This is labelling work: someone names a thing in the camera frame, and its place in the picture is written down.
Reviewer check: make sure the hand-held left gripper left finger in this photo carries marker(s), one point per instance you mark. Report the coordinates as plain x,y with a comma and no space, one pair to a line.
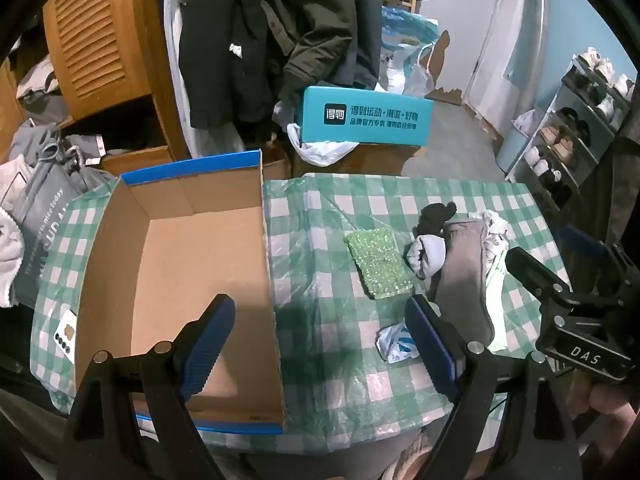
210,342

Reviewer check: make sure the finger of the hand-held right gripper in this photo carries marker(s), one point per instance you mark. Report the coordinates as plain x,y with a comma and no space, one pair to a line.
582,245
532,267

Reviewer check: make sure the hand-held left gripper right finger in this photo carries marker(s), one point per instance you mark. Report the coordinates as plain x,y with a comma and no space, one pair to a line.
435,352

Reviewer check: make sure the white-blue plastic bag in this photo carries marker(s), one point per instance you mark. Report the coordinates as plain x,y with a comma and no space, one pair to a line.
395,342

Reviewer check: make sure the white printed cloth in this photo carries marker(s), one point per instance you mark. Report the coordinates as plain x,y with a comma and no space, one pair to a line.
495,230

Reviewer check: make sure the grey-brown cloth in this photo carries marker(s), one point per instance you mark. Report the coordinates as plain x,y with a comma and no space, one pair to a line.
465,280

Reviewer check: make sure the blue-rimmed cardboard box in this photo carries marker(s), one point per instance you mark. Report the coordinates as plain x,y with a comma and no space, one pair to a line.
200,260

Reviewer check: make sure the light grey sock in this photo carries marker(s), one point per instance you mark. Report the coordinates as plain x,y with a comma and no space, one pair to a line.
427,257

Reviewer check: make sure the green glitter scouring cloth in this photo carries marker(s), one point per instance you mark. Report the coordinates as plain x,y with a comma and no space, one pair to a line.
380,265

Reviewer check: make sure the black sock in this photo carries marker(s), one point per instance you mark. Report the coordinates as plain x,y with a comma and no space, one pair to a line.
435,217

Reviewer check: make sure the person's right hand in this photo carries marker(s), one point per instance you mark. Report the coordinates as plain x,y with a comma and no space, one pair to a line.
605,405

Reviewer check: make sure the group of shoes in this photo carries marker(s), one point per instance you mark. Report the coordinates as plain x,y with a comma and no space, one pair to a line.
562,147

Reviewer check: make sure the light blue trash bin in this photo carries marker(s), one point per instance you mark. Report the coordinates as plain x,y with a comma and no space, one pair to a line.
512,152

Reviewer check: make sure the pale blue shoe rack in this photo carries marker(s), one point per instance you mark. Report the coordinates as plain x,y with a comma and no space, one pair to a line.
552,105

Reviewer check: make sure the white smartphone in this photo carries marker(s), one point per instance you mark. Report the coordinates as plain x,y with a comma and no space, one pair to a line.
65,332

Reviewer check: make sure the green checked tablecloth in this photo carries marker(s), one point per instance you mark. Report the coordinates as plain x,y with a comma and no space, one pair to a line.
325,200

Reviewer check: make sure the grey printed tote bag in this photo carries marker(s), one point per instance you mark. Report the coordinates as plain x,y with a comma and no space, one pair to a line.
45,220

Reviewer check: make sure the white plastic bag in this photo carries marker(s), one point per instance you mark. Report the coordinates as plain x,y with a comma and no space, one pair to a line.
320,152

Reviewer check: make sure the white door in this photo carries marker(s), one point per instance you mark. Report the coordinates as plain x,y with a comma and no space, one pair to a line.
510,35

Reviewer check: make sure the white fluffy cloth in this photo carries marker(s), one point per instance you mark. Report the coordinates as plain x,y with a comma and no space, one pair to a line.
7,250

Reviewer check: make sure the teal printed box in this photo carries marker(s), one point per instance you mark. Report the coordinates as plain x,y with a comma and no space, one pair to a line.
365,115

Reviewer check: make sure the grey clothes pile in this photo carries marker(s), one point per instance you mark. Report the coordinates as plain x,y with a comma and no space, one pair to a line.
35,140

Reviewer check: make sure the blue translucent plastic bag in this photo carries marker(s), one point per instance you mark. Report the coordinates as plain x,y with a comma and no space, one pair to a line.
400,30

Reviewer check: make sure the wooden louvred wardrobe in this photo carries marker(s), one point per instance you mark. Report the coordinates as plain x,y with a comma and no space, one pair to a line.
95,35

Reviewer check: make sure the dark hanging jacket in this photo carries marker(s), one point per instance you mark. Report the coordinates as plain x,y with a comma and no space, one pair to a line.
300,20

